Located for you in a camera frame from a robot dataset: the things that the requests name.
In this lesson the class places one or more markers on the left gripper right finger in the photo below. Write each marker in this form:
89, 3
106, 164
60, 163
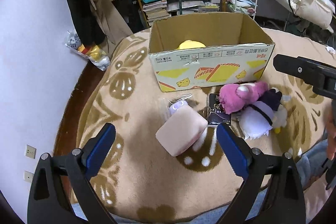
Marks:
284, 200

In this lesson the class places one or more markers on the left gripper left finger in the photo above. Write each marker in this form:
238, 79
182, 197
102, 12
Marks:
48, 202

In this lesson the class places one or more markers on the white black fluffy bird plush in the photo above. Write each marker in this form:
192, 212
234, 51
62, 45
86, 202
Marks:
280, 116

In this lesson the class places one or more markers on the purple white plush doll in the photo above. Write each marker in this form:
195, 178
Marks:
256, 120

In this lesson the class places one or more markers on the pink plush toy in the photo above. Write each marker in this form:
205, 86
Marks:
234, 97

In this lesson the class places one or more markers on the black Face tissue pack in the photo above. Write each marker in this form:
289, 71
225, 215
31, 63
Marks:
215, 112

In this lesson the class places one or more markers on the pink roll cake plush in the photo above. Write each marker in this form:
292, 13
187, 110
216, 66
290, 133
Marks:
181, 131

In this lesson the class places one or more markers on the purple plush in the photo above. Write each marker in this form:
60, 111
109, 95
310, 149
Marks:
178, 103

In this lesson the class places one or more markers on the person's right hand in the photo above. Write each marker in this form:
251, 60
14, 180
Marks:
331, 131

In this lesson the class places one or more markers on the beige patterned plush blanket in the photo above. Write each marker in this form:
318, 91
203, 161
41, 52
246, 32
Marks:
170, 170

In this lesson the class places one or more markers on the printed cardboard box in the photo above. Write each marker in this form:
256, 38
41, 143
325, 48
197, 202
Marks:
237, 50

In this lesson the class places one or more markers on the yellow plush toy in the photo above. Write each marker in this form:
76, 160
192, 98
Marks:
190, 44

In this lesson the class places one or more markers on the bagged toy on floor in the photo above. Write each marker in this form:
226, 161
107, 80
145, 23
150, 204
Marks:
97, 56

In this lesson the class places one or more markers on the black hanging garment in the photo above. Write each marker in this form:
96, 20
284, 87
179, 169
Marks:
85, 23

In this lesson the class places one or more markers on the stack of books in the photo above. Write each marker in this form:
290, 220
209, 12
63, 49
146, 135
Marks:
156, 11

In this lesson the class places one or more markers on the beige hanging coat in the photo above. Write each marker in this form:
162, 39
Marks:
111, 23

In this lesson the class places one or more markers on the lower wall socket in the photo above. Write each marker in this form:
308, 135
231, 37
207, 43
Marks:
28, 176

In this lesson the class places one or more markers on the wall socket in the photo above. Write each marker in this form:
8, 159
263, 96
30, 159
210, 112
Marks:
28, 176
30, 152

